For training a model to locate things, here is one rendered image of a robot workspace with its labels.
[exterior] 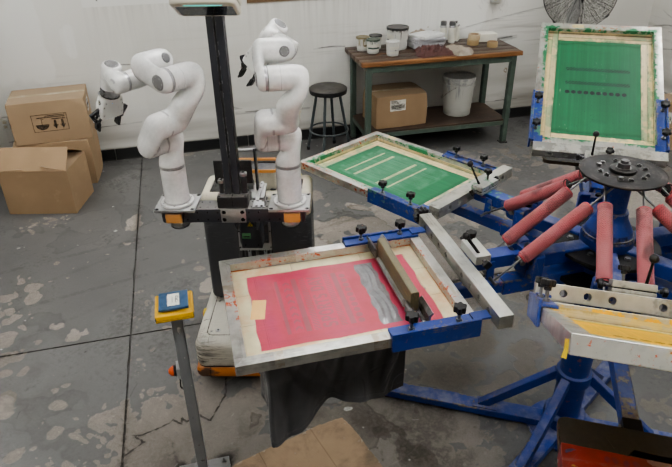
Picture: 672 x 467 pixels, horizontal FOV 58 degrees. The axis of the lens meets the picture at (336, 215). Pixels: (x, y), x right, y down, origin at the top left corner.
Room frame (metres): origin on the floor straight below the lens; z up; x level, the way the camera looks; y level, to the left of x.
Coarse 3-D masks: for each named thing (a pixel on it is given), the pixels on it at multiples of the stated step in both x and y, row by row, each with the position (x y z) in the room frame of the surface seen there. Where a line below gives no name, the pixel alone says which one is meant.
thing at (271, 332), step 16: (368, 304) 1.65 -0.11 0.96; (400, 304) 1.65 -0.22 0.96; (432, 304) 1.65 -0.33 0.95; (256, 320) 1.58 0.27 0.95; (272, 320) 1.57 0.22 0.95; (368, 320) 1.57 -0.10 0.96; (272, 336) 1.49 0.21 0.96; (288, 336) 1.49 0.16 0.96; (304, 336) 1.49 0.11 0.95; (320, 336) 1.49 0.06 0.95; (336, 336) 1.49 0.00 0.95
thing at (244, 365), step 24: (408, 240) 2.03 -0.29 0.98; (240, 264) 1.87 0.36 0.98; (264, 264) 1.89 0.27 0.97; (432, 264) 1.84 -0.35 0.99; (456, 288) 1.69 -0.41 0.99; (240, 336) 1.45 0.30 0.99; (360, 336) 1.45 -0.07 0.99; (384, 336) 1.45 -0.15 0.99; (240, 360) 1.35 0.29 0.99; (264, 360) 1.35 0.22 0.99; (288, 360) 1.36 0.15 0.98; (312, 360) 1.37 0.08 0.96
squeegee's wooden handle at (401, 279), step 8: (384, 240) 1.90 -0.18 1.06; (384, 248) 1.85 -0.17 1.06; (384, 256) 1.83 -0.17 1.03; (392, 256) 1.79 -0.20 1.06; (384, 264) 1.83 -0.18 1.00; (392, 264) 1.75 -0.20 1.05; (400, 264) 1.74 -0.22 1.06; (392, 272) 1.74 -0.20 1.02; (400, 272) 1.69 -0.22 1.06; (400, 280) 1.67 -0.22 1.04; (408, 280) 1.64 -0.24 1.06; (400, 288) 1.66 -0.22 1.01; (408, 288) 1.60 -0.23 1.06; (416, 288) 1.60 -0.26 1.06; (408, 296) 1.59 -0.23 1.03; (416, 296) 1.58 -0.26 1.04; (416, 304) 1.58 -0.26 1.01
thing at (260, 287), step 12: (336, 264) 1.90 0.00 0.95; (348, 264) 1.90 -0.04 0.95; (372, 264) 1.90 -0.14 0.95; (408, 264) 1.89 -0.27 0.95; (264, 276) 1.83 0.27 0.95; (276, 276) 1.83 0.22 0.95; (288, 276) 1.83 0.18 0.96; (300, 276) 1.83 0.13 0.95; (348, 276) 1.82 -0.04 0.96; (384, 276) 1.82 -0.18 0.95; (252, 288) 1.76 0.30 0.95; (264, 288) 1.75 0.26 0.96; (360, 288) 1.75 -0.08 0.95; (252, 300) 1.68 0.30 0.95; (276, 300) 1.68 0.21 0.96
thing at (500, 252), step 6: (504, 246) 1.88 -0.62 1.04; (492, 252) 1.84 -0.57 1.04; (498, 252) 1.84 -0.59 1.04; (504, 252) 1.84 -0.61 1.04; (510, 252) 1.84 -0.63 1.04; (468, 258) 1.80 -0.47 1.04; (492, 258) 1.80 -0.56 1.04; (498, 258) 1.81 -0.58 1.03; (504, 258) 1.82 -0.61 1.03; (510, 258) 1.82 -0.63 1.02; (474, 264) 1.79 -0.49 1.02; (498, 264) 1.81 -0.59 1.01; (504, 264) 1.82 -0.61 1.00; (510, 264) 1.82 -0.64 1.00; (480, 270) 1.79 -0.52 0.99
